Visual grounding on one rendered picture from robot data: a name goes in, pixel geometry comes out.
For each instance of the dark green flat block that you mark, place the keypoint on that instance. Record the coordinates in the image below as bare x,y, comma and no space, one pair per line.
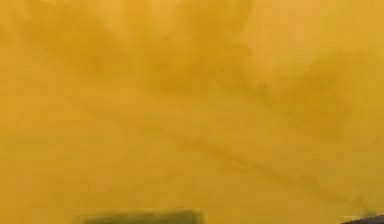
143,218

